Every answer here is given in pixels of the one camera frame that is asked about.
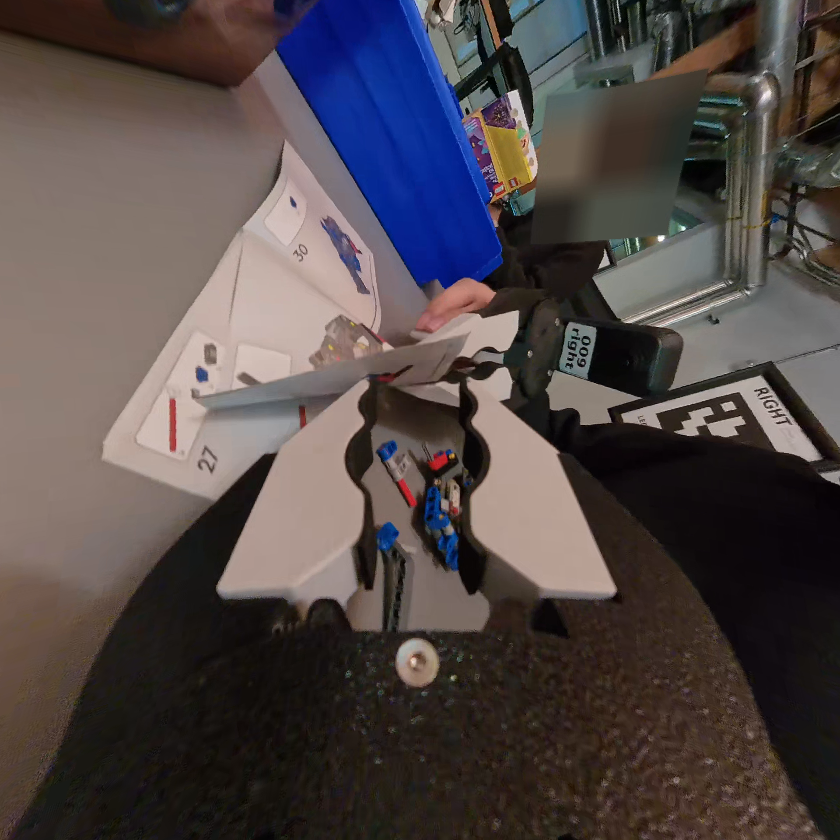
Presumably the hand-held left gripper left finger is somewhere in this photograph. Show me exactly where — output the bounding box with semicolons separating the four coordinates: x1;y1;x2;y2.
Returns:
217;379;383;614

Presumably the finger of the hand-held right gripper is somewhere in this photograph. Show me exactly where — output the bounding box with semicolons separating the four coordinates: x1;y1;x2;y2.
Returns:
459;310;521;359
453;351;517;383

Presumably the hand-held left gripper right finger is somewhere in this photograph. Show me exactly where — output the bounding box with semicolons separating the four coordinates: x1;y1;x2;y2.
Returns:
456;377;619;614

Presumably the partly built lego vehicle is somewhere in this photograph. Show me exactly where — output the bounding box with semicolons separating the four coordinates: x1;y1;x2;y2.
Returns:
420;441;479;572

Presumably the dark grey lego L beam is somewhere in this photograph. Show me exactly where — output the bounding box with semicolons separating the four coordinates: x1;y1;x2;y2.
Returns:
376;521;416;632

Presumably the red lego axle with connectors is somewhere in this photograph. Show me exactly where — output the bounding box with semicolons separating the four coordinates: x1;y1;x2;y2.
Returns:
376;440;419;509

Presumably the lego instruction booklet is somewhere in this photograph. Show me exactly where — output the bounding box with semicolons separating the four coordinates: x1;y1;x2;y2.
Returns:
101;141;472;501

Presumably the person's right forearm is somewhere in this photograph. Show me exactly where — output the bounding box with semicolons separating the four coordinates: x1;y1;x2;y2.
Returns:
484;210;608;319

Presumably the lego set box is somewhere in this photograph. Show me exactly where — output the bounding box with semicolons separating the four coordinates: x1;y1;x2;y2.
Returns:
0;0;280;88

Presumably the person's right hand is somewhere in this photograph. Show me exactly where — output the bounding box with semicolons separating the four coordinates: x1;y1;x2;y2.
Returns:
415;279;497;333

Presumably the framed black white marker board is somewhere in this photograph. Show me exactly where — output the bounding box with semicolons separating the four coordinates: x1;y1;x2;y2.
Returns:
608;363;840;487

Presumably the person's black clothing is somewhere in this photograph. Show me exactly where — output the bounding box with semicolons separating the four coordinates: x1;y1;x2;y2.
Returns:
545;407;840;840

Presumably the purple and yellow toy box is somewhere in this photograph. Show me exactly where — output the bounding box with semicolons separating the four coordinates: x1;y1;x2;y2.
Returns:
461;92;540;202

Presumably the silver metal pipe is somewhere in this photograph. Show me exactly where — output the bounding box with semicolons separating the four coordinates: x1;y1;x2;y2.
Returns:
594;69;785;329

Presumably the blue plastic bin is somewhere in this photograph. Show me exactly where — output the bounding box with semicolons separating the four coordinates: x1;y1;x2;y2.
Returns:
276;0;504;290

